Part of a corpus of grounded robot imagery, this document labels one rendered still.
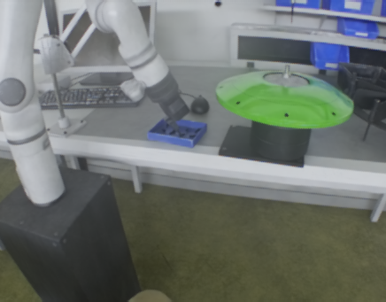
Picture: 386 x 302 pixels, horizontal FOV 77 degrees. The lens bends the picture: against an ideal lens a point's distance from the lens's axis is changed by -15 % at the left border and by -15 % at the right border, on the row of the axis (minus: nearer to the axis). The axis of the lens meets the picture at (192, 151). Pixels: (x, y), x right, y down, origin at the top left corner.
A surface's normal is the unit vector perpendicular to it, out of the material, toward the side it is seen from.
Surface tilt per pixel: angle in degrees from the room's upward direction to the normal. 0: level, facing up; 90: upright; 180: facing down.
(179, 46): 90
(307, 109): 23
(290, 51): 90
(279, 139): 90
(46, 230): 0
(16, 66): 89
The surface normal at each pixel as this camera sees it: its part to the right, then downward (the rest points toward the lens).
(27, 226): -0.03, -0.85
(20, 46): 0.73, 0.36
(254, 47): -0.25, 0.51
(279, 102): -0.17, -0.63
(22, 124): 0.14, -0.68
